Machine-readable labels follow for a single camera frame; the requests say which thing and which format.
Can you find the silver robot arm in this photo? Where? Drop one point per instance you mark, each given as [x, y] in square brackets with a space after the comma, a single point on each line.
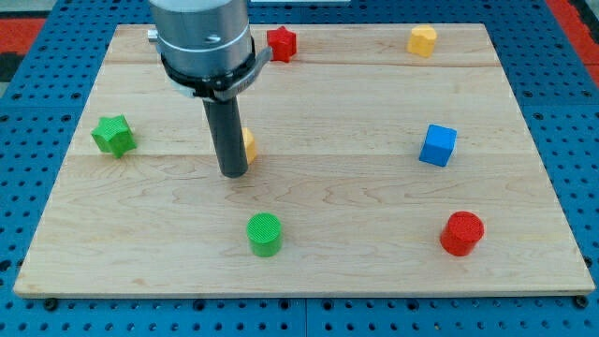
[207, 50]

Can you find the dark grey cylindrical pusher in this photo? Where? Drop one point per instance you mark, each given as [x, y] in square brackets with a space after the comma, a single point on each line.
[225, 124]

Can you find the yellow hexagon block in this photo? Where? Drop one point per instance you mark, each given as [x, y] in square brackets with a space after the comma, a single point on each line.
[249, 145]

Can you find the green cylinder block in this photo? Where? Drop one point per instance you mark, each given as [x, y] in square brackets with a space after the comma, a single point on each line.
[264, 234]

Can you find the green star block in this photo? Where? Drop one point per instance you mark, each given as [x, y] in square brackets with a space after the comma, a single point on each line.
[113, 135]

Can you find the blue cube block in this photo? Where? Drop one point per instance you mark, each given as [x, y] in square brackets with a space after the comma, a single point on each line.
[438, 145]

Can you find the yellow heart block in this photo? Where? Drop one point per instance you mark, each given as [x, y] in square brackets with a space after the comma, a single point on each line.
[422, 40]

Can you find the red star block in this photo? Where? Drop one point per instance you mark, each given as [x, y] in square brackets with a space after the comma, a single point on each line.
[283, 43]

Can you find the red cylinder block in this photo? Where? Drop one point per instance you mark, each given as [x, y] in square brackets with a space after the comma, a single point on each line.
[462, 232]

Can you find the light wooden board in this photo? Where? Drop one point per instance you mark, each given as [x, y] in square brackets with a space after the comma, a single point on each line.
[338, 132]

